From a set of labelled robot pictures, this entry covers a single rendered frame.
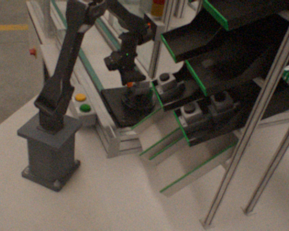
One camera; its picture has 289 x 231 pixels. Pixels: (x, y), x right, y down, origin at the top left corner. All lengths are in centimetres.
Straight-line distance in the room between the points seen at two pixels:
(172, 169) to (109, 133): 29
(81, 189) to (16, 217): 22
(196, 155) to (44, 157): 46
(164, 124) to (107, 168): 27
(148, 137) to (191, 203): 27
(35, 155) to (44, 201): 15
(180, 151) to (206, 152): 9
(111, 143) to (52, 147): 27
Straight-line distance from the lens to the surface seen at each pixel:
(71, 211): 111
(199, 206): 119
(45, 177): 115
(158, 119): 115
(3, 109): 291
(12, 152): 129
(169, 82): 97
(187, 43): 94
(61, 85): 98
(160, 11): 140
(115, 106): 132
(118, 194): 115
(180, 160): 104
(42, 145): 104
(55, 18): 203
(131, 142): 125
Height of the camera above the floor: 176
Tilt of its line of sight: 37 degrees down
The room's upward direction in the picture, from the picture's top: 11 degrees clockwise
